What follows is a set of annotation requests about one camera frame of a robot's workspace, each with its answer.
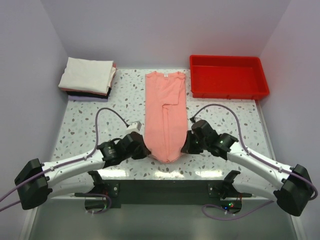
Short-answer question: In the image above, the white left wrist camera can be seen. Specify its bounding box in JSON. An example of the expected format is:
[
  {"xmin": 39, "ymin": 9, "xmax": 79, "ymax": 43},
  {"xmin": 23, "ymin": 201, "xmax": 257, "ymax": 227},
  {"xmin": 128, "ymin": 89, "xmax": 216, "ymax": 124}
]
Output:
[{"xmin": 126, "ymin": 121, "xmax": 142, "ymax": 132}]

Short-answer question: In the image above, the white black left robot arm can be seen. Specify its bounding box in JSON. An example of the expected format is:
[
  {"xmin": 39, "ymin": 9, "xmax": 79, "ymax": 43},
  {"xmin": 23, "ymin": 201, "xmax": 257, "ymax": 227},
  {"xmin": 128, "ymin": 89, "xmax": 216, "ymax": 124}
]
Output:
[{"xmin": 14, "ymin": 132, "xmax": 151, "ymax": 210}]

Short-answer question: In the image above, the white folded t shirt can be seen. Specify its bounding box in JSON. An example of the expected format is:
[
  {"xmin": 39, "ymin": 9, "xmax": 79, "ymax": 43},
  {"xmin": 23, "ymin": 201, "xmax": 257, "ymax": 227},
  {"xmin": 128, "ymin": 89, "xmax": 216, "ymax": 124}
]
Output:
[{"xmin": 58, "ymin": 57, "xmax": 117, "ymax": 94}]

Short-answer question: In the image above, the lavender folded t shirt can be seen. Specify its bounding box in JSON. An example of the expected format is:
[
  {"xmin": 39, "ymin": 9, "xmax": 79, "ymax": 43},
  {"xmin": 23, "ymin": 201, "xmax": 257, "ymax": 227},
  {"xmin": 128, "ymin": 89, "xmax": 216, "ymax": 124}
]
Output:
[{"xmin": 68, "ymin": 95, "xmax": 109, "ymax": 103}]

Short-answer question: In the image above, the black folded t shirt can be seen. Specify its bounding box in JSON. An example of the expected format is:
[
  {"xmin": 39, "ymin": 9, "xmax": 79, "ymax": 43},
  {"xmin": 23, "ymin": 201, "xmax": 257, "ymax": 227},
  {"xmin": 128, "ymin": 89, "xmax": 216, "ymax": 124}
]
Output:
[{"xmin": 66, "ymin": 87, "xmax": 112, "ymax": 99}]

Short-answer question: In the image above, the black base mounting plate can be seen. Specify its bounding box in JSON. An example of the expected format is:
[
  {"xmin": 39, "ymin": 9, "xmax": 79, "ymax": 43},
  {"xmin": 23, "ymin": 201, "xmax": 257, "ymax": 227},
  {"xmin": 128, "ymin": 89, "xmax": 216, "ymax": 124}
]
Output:
[{"xmin": 75, "ymin": 180, "xmax": 241, "ymax": 210}]

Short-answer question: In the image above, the salmon pink t shirt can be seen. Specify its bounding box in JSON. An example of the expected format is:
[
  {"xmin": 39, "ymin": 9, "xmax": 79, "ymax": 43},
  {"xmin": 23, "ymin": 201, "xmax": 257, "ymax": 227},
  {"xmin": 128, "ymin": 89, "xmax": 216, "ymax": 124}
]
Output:
[{"xmin": 144, "ymin": 71, "xmax": 188, "ymax": 163}]

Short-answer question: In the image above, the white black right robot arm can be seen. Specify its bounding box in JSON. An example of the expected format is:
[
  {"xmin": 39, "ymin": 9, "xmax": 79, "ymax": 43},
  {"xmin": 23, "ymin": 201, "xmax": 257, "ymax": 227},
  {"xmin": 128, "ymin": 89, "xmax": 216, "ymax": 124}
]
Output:
[{"xmin": 181, "ymin": 118, "xmax": 316, "ymax": 217}]

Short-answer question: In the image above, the red plastic tray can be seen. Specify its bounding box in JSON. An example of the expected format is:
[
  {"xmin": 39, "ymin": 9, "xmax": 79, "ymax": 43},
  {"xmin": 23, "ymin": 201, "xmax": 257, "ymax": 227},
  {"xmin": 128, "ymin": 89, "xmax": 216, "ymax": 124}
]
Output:
[{"xmin": 189, "ymin": 55, "xmax": 270, "ymax": 101}]

